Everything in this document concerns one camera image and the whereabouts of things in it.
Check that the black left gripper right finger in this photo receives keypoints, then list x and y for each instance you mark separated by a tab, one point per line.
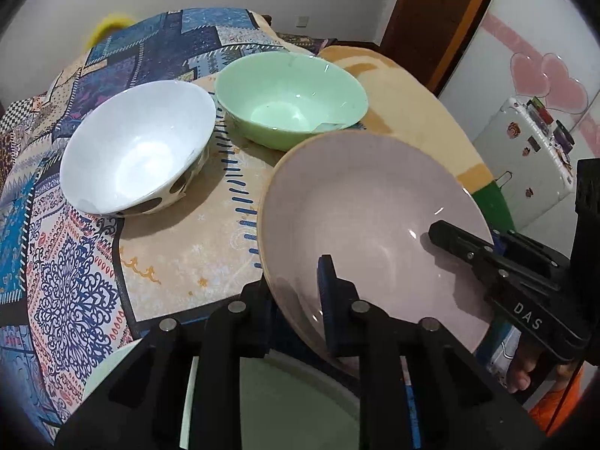
419	387

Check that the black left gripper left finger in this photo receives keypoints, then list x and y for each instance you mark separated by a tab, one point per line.
178	375

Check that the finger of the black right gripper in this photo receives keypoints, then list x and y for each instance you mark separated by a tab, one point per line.
521	248
458	242

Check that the pink bowl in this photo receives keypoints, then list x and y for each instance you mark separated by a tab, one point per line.
368	201

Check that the light green bowl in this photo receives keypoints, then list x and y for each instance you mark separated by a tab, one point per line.
279	99

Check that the white bowl with black spots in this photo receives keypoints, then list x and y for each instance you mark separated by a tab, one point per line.
137	152

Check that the person's right hand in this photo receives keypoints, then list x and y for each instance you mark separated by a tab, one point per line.
525	360

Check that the light green plate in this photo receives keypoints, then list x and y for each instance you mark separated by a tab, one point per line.
285	404

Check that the patchwork patterned tablecloth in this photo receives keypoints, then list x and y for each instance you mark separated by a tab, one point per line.
76	287

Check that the brown wooden door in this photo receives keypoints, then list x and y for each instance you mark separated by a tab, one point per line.
428	37

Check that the yellow round object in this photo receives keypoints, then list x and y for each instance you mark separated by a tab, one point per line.
109	25

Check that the wall power outlet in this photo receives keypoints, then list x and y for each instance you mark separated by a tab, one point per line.
302	22

